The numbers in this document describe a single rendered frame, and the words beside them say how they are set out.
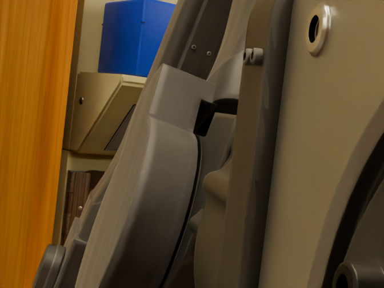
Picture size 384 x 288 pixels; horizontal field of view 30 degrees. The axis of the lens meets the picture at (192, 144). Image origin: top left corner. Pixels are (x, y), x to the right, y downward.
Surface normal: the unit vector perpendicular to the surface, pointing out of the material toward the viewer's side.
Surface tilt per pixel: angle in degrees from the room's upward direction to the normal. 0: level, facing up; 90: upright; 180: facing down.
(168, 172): 51
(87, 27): 90
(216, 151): 75
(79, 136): 90
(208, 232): 84
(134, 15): 90
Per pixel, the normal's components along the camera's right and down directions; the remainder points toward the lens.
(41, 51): -0.82, -0.07
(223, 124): -0.92, -0.35
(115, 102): 0.32, 0.78
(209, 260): -0.97, -0.11
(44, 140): 0.57, 0.11
